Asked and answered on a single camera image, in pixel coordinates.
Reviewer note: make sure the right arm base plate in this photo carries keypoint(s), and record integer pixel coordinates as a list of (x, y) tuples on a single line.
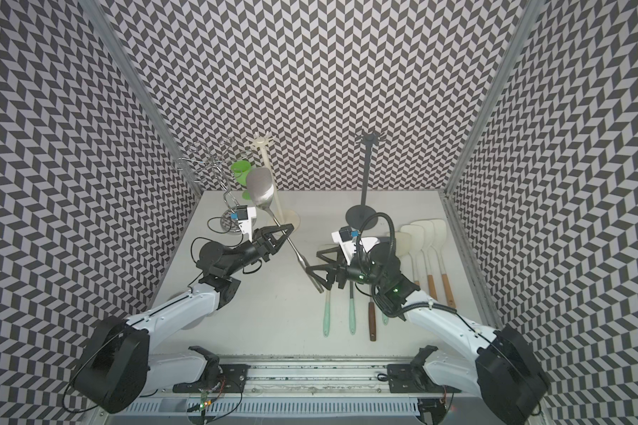
[(414, 380)]

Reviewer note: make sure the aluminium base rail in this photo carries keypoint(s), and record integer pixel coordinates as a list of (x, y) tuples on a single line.
[(315, 389)]

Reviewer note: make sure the cream wide turner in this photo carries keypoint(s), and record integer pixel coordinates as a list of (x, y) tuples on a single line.
[(327, 314)]

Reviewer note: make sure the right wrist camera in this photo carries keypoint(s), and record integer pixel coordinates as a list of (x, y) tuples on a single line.
[(345, 238)]

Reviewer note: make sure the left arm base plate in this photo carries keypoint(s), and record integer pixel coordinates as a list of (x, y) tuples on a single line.
[(229, 378)]

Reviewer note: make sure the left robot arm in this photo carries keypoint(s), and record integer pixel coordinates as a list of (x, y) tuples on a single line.
[(119, 363)]

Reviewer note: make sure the cream spatula mint handle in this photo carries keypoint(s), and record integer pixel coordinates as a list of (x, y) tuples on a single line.
[(402, 242)]

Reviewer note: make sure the cream utensil rack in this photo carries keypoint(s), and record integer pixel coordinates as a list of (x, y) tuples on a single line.
[(262, 143)]

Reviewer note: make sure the all steel turner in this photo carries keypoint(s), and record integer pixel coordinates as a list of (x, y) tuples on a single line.
[(261, 187)]

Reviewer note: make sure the cream spatula wooden handle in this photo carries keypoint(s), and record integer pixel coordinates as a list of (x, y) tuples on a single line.
[(439, 239), (417, 239)]

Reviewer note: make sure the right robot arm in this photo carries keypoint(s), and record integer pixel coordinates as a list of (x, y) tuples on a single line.
[(498, 366)]

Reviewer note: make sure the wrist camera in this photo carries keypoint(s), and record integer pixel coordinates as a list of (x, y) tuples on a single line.
[(345, 238), (245, 216)]

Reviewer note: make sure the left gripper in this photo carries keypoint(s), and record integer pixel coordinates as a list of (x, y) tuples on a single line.
[(274, 244)]

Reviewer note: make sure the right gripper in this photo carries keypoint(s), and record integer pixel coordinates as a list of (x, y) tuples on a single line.
[(332, 269)]

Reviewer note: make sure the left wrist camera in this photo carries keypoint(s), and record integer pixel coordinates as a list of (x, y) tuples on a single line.
[(245, 216)]

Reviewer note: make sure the green plastic goblet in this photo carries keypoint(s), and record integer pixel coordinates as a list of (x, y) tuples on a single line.
[(240, 170)]

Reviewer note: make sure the chrome wire mug tree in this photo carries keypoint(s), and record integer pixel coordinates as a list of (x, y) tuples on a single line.
[(208, 169)]

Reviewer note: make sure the dark grey utensil rack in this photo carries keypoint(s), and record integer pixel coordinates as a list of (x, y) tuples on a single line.
[(358, 216)]

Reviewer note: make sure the steel turner brown handle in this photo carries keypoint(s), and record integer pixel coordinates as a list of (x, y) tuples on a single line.
[(372, 321)]

